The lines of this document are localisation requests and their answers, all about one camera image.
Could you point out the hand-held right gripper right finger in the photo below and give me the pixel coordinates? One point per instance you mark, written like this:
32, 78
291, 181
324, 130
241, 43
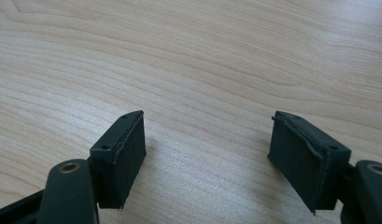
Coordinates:
307, 161

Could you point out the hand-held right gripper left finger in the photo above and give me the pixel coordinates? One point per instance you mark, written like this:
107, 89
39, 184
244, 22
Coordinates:
123, 161

